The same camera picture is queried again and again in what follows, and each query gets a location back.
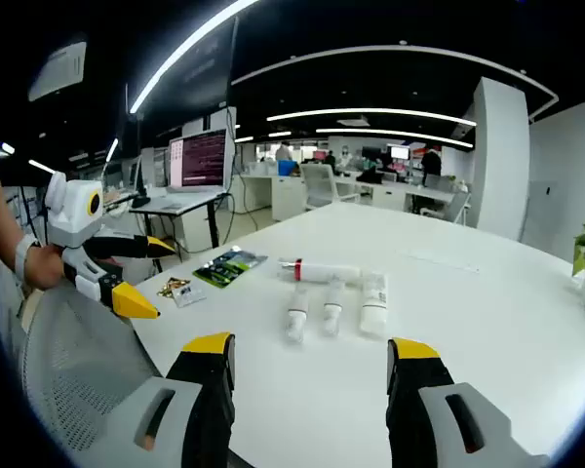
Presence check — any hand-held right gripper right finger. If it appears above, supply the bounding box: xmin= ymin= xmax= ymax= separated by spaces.
xmin=386 ymin=336 xmax=552 ymax=468

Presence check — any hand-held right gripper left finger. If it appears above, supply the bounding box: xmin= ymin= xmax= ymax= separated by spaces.
xmin=95 ymin=331 xmax=237 ymax=468

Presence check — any gold foil packet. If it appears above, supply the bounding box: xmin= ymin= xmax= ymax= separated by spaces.
xmin=155 ymin=276 xmax=191 ymax=298

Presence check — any clear plastic bag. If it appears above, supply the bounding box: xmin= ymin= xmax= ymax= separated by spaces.
xmin=171 ymin=282 xmax=209 ymax=308

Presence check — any white skincare squeeze tube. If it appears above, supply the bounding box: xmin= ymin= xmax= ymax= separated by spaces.
xmin=358 ymin=273 xmax=389 ymax=337

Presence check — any green and black packet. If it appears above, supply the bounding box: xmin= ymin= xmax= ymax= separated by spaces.
xmin=192 ymin=247 xmax=269 ymax=289

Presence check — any small white skincare bottle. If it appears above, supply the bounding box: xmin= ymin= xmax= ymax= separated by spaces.
xmin=321 ymin=278 xmax=345 ymax=337
xmin=285 ymin=284 xmax=311 ymax=345

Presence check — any red-banded clear-capped skincare bottle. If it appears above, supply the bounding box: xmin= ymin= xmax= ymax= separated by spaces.
xmin=276 ymin=256 xmax=365 ymax=287

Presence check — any person's left hand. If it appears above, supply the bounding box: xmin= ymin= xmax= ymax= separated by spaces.
xmin=21 ymin=243 xmax=68 ymax=292

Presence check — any black monitor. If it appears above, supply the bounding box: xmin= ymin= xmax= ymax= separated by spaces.
xmin=132 ymin=155 xmax=152 ymax=210

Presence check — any black-legged white desk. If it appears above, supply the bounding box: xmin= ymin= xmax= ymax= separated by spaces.
xmin=129 ymin=189 xmax=233 ymax=274

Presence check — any white wristband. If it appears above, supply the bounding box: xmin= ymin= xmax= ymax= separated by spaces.
xmin=13 ymin=234 xmax=43 ymax=282

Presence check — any laptop with purple screen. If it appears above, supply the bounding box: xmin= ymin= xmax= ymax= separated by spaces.
xmin=168 ymin=127 xmax=229 ymax=195

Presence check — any long ceiling light strip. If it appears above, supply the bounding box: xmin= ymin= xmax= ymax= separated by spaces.
xmin=129 ymin=0 xmax=259 ymax=114

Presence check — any ceiling air conditioner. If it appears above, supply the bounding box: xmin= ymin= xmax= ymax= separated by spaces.
xmin=27 ymin=41 xmax=88 ymax=102

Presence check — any curved ceiling rail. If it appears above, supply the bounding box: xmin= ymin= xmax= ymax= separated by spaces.
xmin=231 ymin=44 xmax=560 ymax=123

